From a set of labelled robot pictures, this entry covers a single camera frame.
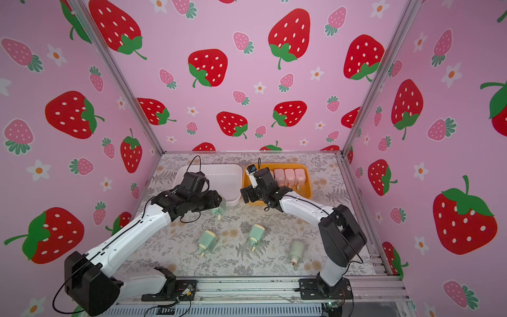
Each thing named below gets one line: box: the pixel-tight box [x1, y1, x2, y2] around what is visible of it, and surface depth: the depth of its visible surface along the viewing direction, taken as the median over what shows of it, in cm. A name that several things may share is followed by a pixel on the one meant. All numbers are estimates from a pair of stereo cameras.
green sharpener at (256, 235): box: [249, 223, 265, 251], surface depth 83 cm
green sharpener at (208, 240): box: [198, 230, 218, 257], surface depth 82 cm
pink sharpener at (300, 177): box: [294, 168, 307, 191], surface depth 103 cm
